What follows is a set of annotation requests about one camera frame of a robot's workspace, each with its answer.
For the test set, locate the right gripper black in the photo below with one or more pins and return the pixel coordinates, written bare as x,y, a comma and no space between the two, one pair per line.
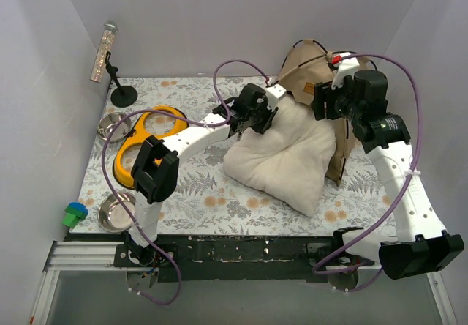
322,101

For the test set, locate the steel bowl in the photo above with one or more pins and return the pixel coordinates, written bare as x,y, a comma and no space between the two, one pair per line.
112,217
108,128

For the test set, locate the glitter microphone toy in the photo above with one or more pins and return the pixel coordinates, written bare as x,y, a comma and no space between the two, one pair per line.
105,45

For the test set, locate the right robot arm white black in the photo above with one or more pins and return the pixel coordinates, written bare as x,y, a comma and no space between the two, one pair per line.
409,239

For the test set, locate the green blue toy block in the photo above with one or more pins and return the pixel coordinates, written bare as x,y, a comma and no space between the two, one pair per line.
74,213

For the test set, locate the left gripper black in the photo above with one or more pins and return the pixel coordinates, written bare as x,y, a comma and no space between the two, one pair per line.
247,123

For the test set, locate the beige pet tent fabric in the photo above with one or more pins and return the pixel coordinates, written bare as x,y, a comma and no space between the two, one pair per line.
360,102

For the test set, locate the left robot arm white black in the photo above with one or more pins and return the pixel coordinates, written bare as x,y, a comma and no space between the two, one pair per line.
155,171

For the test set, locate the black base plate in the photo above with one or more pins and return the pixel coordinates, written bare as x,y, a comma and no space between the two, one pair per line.
231,257

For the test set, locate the floral table mat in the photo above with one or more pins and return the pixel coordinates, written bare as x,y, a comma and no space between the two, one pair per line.
206,201

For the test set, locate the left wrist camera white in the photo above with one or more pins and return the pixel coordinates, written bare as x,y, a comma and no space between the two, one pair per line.
275,93

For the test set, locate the white fluffy cushion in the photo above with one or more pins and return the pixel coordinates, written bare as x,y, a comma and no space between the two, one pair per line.
289,161

